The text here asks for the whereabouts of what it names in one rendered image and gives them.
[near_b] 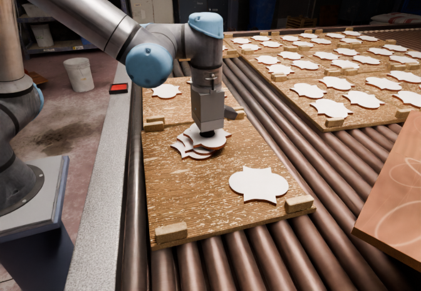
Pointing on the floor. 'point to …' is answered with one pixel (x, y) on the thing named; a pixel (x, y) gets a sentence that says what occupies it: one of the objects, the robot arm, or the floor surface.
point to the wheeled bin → (261, 7)
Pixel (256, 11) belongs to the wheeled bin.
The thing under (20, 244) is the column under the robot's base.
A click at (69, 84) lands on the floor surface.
